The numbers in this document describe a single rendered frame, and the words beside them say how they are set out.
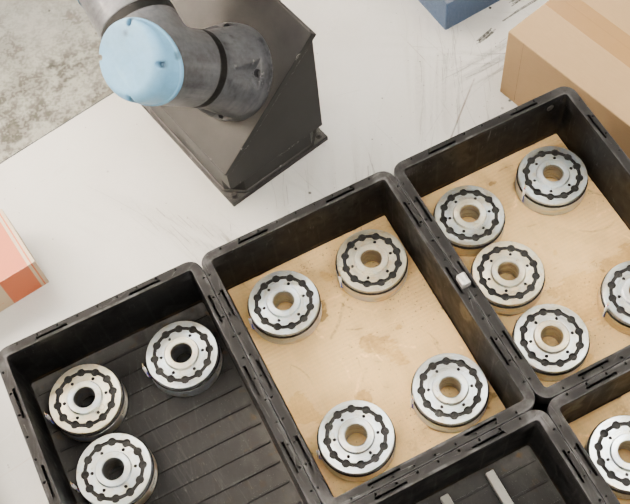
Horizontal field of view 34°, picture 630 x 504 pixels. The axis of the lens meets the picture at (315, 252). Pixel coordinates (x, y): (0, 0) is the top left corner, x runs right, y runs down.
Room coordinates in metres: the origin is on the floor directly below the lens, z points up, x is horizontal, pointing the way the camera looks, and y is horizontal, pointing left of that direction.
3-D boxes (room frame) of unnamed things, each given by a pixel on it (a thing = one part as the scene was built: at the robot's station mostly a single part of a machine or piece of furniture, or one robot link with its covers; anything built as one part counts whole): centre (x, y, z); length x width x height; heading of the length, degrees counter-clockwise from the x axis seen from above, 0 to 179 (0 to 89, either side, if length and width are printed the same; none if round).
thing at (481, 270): (0.62, -0.26, 0.86); 0.10 x 0.10 x 0.01
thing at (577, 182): (0.76, -0.36, 0.86); 0.10 x 0.10 x 0.01
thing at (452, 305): (0.54, -0.04, 0.87); 0.40 x 0.30 x 0.11; 19
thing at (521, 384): (0.54, -0.04, 0.92); 0.40 x 0.30 x 0.02; 19
